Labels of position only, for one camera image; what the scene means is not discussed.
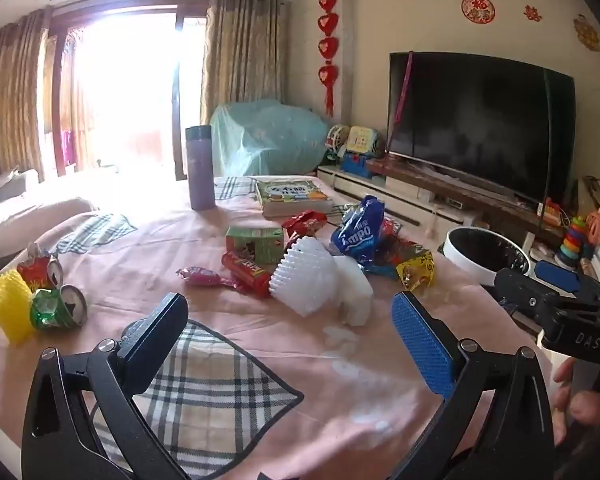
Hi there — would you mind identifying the gold red wall decoration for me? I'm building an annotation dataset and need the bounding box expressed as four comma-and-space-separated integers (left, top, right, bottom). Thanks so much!
573, 14, 600, 52

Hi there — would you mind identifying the round red wall decoration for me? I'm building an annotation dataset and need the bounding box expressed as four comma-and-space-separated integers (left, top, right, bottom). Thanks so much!
461, 0, 496, 25

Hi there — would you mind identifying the red chocolate bar wrapper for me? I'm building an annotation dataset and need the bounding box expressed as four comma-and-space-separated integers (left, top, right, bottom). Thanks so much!
281, 208, 329, 241

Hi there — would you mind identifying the white foam block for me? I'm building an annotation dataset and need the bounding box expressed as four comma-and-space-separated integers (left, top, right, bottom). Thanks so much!
332, 254, 374, 326

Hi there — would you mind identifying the black flat television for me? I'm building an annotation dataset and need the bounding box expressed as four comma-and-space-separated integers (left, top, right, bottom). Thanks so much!
387, 51, 577, 206

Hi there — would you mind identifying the red crushed can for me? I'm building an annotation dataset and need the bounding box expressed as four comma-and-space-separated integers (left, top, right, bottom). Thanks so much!
15, 243, 64, 291

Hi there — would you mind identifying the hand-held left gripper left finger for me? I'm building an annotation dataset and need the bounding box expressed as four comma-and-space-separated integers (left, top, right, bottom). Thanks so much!
21, 292, 191, 480

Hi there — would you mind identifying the person's right hand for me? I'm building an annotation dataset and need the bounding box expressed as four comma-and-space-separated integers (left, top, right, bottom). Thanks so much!
551, 359, 600, 447

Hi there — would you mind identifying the purple thermos bottle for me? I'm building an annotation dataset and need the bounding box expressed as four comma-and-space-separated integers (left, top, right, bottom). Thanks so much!
184, 125, 217, 211

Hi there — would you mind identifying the white round trash bin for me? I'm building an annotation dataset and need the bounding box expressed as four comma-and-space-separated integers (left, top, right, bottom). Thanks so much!
437, 226, 532, 287

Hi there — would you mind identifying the teal dust cover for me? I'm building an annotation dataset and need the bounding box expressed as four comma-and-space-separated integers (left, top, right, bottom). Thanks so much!
209, 98, 334, 179

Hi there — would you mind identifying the white tv cabinet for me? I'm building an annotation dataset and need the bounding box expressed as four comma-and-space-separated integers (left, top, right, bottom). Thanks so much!
316, 157, 571, 261

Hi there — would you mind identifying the pink stick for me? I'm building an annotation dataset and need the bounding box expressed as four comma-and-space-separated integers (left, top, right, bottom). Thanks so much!
391, 52, 414, 127

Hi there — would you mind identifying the long brown curtain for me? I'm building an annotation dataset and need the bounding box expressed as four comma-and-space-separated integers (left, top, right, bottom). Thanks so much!
0, 7, 51, 181

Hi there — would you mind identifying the colourful stacking ring toy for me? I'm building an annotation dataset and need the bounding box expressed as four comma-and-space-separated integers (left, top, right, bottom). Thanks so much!
554, 215, 589, 266

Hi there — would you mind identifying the sheer brown curtain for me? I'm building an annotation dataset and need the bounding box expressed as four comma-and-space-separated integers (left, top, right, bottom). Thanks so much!
54, 29, 94, 171

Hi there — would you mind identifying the blue toy cash register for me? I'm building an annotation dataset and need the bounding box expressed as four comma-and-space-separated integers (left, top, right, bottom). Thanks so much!
340, 152, 381, 179

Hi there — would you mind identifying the red heart hanging decoration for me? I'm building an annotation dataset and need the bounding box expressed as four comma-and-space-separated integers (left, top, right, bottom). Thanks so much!
317, 0, 341, 117

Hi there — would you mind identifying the black trash bag liner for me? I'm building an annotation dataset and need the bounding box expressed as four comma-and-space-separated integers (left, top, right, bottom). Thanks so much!
449, 229, 531, 275

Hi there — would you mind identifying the red plastic wrapper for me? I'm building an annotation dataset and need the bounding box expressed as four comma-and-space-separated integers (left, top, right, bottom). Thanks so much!
370, 219, 422, 277

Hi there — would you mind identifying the blue snack bag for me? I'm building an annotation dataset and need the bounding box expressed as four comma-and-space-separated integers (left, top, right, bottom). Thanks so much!
329, 195, 397, 269

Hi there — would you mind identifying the green drink carton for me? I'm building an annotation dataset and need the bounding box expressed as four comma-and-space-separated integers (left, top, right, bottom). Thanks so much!
224, 225, 285, 266

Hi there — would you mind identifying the light sofa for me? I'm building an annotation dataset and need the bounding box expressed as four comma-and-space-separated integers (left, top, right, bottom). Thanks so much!
0, 164, 96, 261

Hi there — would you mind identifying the green crushed can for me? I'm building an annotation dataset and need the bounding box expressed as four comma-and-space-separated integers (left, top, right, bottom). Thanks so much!
29, 284, 89, 332

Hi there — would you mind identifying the patterned beige curtain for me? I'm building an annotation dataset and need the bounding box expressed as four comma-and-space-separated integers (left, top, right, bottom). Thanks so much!
199, 0, 291, 126

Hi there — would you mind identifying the yellow snack wrapper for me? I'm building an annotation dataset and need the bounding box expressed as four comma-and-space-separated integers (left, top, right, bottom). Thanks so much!
395, 249, 436, 291

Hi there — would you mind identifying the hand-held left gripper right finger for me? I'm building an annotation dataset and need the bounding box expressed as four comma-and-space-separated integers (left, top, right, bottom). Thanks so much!
391, 291, 556, 480

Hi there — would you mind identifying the white cage ball toy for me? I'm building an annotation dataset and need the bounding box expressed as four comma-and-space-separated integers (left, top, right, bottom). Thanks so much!
327, 124, 351, 161

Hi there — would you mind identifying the book stack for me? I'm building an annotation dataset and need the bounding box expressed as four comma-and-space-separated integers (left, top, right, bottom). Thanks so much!
253, 178, 334, 219

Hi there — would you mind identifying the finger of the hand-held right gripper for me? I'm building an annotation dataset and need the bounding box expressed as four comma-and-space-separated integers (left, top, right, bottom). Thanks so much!
534, 259, 588, 295
494, 267, 556, 328

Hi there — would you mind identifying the pink tablecloth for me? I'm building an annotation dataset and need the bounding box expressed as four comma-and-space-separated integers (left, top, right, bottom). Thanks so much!
0, 175, 556, 480

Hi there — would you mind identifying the red yellow toy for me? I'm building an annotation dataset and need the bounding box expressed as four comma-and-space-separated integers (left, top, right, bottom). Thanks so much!
537, 197, 571, 231

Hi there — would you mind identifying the red cylindrical snack packet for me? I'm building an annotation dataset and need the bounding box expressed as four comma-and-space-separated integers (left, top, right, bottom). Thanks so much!
221, 251, 274, 299

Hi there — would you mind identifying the pink candy wrapper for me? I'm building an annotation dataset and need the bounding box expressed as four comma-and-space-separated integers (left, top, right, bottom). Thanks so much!
175, 265, 226, 289

